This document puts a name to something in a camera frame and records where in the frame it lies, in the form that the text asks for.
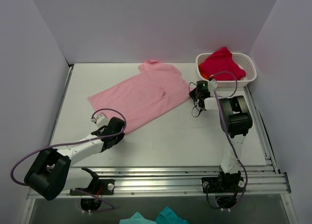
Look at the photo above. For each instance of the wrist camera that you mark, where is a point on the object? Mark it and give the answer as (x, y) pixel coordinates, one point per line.
(212, 83)
(100, 120)

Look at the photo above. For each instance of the pink t-shirt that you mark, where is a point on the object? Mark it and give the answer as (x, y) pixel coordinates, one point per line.
(156, 90)

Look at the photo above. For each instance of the aluminium rail frame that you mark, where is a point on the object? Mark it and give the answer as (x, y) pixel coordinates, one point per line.
(162, 163)

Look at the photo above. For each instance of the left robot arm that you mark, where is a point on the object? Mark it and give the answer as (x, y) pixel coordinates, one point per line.
(53, 169)

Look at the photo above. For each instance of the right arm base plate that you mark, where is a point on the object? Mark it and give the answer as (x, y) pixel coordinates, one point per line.
(222, 185)

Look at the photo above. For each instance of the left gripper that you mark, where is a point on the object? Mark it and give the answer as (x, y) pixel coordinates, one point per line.
(119, 135)

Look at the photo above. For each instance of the orange t-shirt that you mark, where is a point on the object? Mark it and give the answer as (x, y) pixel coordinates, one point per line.
(202, 73)

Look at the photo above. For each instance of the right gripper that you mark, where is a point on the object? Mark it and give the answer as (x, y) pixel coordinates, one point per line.
(194, 94)

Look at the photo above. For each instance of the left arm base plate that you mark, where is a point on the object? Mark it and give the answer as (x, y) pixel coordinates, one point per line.
(97, 187)

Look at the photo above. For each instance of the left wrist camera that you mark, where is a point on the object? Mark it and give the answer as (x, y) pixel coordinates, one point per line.
(100, 120)

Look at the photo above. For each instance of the white plastic basket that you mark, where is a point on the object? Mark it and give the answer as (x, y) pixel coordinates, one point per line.
(243, 61)

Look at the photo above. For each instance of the red t-shirt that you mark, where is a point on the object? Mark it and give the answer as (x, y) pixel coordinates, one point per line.
(220, 62)

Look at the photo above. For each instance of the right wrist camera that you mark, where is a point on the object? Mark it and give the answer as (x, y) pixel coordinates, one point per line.
(212, 83)

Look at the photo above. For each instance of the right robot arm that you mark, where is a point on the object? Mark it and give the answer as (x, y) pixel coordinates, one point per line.
(236, 121)

